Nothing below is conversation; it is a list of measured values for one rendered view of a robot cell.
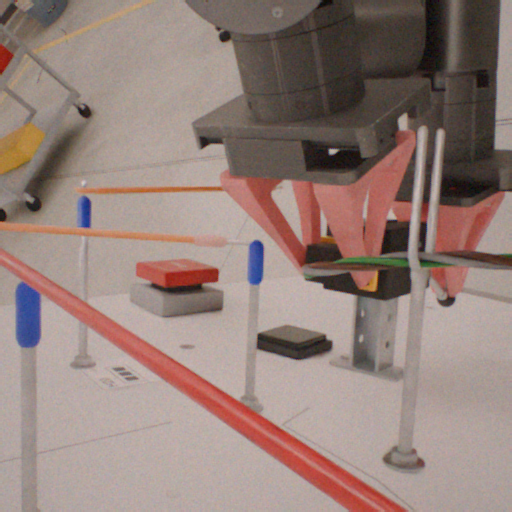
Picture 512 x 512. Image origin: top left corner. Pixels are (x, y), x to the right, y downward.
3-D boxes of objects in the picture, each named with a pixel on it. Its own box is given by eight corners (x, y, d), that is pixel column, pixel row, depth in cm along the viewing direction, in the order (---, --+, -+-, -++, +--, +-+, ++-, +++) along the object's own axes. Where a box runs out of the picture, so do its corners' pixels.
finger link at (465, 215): (466, 316, 45) (470, 176, 42) (370, 297, 50) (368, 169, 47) (503, 285, 50) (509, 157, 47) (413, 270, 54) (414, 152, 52)
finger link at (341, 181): (373, 325, 33) (344, 142, 29) (257, 300, 37) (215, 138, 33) (432, 256, 37) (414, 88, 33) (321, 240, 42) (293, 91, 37)
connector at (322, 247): (392, 279, 39) (395, 244, 39) (349, 290, 36) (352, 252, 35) (347, 271, 41) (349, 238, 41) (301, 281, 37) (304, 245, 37)
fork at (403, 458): (395, 449, 31) (422, 127, 28) (433, 462, 30) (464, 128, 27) (373, 464, 29) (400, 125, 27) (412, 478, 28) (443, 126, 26)
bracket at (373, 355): (414, 373, 41) (421, 292, 41) (395, 382, 39) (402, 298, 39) (348, 356, 44) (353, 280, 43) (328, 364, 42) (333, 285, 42)
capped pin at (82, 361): (100, 363, 40) (102, 181, 39) (87, 371, 39) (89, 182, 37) (78, 360, 41) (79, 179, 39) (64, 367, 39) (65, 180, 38)
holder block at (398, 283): (429, 288, 42) (435, 223, 41) (385, 301, 38) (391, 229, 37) (369, 277, 44) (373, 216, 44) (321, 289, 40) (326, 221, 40)
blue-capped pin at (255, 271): (269, 408, 35) (278, 240, 33) (250, 416, 34) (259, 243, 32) (246, 400, 36) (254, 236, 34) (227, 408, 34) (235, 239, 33)
